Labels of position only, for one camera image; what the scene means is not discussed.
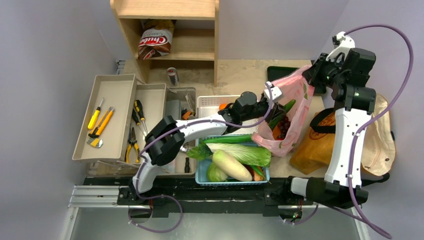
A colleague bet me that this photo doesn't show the pink plastic grocery bag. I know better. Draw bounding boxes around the pink plastic grocery bag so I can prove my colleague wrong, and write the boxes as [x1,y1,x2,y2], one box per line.
[251,64,315,157]

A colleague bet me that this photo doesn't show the green cucumber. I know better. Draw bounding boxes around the green cucumber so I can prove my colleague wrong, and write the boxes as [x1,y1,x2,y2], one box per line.
[203,134,253,144]

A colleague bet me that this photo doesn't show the green napa cabbage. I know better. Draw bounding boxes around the green napa cabbage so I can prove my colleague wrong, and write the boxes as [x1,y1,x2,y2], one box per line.
[206,143,272,167]

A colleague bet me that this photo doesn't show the brown Trader Joe's bag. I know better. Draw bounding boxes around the brown Trader Joe's bag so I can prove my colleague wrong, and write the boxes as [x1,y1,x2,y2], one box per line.
[289,108,396,177]

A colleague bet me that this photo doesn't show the white daikon radish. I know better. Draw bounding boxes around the white daikon radish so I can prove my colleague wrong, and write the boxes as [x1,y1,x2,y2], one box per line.
[212,149,253,182]

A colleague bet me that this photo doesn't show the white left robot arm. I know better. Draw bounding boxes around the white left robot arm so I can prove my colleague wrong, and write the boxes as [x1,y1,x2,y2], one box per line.
[129,87,283,205]

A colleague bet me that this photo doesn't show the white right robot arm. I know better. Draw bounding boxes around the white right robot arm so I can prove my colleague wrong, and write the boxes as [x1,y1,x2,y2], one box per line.
[280,47,377,209]

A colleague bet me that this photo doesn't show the dark purple grapes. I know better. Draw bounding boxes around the dark purple grapes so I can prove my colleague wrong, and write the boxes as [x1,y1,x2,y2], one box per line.
[277,116,291,140]

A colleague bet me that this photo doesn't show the orange carrot piece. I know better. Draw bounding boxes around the orange carrot piece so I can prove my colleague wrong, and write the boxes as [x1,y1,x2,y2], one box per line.
[272,125,283,141]

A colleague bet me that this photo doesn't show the black tray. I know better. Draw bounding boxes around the black tray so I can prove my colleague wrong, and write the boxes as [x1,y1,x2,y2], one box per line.
[266,66,327,96]

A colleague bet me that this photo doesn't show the orange green mango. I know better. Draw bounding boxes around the orange green mango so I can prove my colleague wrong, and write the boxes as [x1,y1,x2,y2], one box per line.
[218,103,228,111]

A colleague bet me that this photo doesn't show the long green bean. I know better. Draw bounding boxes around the long green bean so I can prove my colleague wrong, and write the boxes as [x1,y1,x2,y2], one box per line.
[250,165,272,184]

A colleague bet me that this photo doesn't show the blue perforated basket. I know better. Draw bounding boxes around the blue perforated basket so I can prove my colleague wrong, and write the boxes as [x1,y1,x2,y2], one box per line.
[195,136,270,186]

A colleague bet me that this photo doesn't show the white perforated basket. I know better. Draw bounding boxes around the white perforated basket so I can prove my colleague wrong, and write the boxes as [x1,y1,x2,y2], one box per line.
[196,95,259,135]

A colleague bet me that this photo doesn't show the green leafy vegetable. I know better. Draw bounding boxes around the green leafy vegetable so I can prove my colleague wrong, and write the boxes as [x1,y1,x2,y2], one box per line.
[187,139,213,161]

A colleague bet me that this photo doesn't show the orange hex key set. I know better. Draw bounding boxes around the orange hex key set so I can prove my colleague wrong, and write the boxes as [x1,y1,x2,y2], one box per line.
[181,109,196,121]

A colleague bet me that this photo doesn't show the grey plastic case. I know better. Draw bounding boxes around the grey plastic case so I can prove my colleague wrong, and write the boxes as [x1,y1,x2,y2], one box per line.
[164,99,182,125]

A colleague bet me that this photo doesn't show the silver drink can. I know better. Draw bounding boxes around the silver drink can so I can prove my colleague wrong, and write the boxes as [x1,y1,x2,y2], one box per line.
[166,67,179,87]

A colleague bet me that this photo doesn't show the small black screwdriver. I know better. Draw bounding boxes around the small black screwdriver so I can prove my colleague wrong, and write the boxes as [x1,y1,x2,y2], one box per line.
[184,157,191,173]

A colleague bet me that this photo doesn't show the beige toolbox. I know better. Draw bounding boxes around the beige toolbox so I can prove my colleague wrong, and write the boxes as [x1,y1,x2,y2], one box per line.
[135,83,197,178]

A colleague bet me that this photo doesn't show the black yellow screwdriver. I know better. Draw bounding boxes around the black yellow screwdriver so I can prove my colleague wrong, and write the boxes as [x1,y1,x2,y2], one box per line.
[134,99,148,136]
[131,109,147,136]

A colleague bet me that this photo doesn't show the Chubs snack bag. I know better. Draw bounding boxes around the Chubs snack bag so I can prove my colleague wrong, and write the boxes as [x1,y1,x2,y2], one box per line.
[137,19,176,60]

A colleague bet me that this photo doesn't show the wooden shelf unit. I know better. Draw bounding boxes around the wooden shelf unit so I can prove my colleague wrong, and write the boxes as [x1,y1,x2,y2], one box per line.
[110,0,220,84]

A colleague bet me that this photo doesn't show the beige toolbox tray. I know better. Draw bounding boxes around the beige toolbox tray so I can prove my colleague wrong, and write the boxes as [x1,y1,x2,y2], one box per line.
[72,74,148,169]

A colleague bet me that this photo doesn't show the orange utility knife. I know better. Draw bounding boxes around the orange utility knife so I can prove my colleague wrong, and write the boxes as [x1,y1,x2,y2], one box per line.
[88,106,115,139]

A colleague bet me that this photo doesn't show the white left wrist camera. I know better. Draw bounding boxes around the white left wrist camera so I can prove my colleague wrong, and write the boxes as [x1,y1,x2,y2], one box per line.
[263,81,284,103]

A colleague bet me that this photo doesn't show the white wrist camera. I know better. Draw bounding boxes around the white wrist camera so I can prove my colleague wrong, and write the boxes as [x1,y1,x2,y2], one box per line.
[263,81,284,103]
[325,31,356,63]

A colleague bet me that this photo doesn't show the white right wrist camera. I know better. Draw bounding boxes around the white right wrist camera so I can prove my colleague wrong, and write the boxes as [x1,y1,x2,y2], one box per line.
[325,31,356,63]

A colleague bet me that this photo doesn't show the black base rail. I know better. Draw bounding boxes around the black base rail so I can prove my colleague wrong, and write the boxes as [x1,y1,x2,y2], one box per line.
[69,177,313,218]

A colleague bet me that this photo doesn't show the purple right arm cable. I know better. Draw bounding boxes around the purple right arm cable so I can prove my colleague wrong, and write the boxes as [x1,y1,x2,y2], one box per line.
[284,24,415,239]

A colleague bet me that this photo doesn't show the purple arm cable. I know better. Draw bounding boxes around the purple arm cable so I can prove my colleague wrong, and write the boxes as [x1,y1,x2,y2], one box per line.
[284,24,415,239]
[127,81,274,233]

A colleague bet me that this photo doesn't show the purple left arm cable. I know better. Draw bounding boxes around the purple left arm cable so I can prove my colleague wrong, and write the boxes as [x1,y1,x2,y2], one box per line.
[127,81,274,233]

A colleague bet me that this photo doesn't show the yellow handled pliers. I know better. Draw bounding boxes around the yellow handled pliers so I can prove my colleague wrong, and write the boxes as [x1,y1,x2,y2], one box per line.
[125,127,140,164]

